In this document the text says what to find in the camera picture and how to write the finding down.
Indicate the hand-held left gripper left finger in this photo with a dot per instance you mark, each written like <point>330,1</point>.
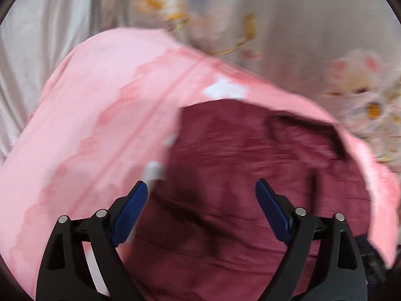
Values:
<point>131,208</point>

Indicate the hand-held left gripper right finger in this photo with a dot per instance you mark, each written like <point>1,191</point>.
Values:
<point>272,208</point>

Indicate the maroon puffer jacket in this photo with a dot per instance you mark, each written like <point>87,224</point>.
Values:
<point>225,175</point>

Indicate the pink plush blanket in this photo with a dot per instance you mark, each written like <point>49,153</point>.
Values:
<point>94,106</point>

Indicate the grey floral blanket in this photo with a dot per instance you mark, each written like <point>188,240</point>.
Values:
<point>282,22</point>

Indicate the grey satin sheet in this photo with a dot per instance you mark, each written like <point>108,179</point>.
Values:
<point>37,37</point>

